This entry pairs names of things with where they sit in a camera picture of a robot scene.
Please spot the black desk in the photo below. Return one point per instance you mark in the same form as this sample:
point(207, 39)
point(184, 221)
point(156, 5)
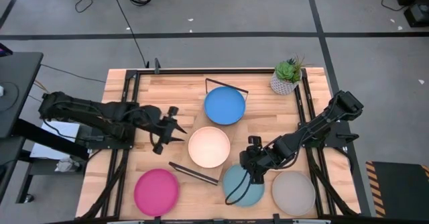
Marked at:
point(20, 76)

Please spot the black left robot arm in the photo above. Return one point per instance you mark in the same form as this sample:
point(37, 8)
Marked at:
point(83, 113)

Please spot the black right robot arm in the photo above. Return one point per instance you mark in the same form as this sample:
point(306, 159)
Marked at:
point(318, 125)

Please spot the blue plate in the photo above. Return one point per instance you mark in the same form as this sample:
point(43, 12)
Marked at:
point(224, 105)

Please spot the teal plate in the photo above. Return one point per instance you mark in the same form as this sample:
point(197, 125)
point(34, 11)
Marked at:
point(256, 194)

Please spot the succulent in white patterned pot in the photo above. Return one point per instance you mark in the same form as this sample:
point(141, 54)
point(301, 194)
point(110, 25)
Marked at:
point(283, 84)

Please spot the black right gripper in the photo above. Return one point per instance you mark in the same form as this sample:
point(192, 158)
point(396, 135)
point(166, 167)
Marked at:
point(256, 160)

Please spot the black-framed wooden shelf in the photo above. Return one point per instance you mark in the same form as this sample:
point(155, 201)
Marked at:
point(202, 121)

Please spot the magenta plate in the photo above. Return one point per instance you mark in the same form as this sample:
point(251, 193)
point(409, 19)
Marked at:
point(155, 192)

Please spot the black metal rig frame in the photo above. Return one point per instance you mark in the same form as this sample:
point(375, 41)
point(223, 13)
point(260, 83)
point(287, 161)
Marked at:
point(218, 71)

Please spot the black equipment box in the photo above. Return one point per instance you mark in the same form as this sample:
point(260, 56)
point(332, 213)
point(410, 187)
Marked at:
point(417, 14)

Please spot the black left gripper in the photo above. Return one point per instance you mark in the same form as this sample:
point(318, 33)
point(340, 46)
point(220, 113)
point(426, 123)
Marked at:
point(164, 130)

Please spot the pale peach plate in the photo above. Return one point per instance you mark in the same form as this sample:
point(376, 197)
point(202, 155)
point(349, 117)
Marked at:
point(209, 147)

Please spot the black hazard-striped mat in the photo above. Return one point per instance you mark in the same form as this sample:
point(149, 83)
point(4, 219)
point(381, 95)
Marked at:
point(402, 190)

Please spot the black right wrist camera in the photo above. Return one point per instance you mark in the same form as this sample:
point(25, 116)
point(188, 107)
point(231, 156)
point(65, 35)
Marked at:
point(254, 143)

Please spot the grey beige plate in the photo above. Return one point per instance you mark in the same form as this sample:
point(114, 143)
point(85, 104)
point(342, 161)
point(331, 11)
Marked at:
point(293, 193)

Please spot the crumpled grey bag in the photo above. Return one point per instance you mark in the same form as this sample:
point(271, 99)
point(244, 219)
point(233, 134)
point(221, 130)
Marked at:
point(67, 165)

